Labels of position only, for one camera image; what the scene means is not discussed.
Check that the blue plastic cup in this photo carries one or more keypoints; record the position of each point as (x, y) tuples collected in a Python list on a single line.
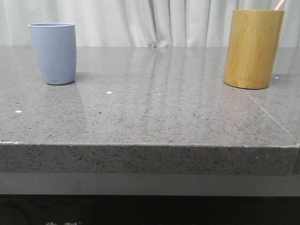
[(55, 48)]

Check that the bamboo cylinder holder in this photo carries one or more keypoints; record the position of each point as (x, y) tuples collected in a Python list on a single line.
[(252, 47)]

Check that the pink chopstick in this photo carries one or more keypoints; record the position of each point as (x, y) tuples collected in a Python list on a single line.
[(280, 5)]

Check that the white curtain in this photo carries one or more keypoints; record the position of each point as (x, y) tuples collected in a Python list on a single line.
[(128, 23)]

